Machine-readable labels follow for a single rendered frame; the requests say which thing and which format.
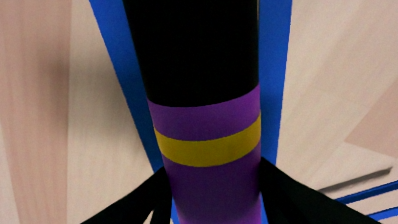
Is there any black and purple cylinder with yellow stripe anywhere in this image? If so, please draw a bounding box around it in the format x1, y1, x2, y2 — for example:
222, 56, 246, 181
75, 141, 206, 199
122, 0, 261, 224

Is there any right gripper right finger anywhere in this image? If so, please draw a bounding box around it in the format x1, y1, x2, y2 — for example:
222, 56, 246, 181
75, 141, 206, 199
260, 157, 383, 224

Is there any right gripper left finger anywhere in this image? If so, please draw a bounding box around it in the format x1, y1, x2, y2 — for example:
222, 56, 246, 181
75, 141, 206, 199
80, 166, 172, 224

